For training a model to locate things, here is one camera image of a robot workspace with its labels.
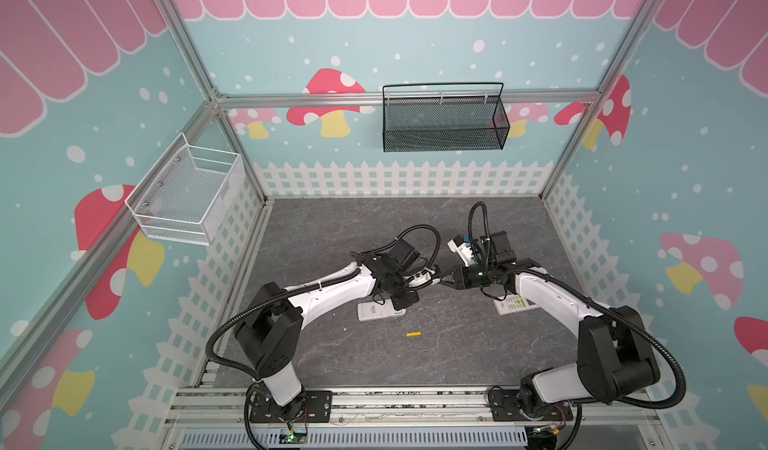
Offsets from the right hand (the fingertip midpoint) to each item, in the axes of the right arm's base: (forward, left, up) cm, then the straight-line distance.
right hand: (440, 279), depth 84 cm
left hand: (-4, +9, -4) cm, 10 cm away
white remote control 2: (-3, -23, -9) cm, 25 cm away
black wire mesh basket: (+45, -5, +23) cm, 51 cm away
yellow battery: (-12, +7, -11) cm, 18 cm away
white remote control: (-5, +19, -10) cm, 23 cm away
